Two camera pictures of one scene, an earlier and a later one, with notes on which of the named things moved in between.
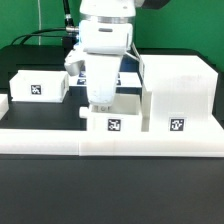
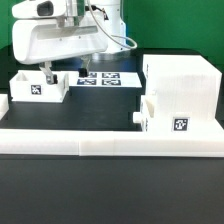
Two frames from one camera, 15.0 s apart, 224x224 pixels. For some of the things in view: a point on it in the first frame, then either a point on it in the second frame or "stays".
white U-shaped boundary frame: (107, 143) stays
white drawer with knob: (124, 115) to (147, 111)
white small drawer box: (41, 86) stays
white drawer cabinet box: (184, 93) stays
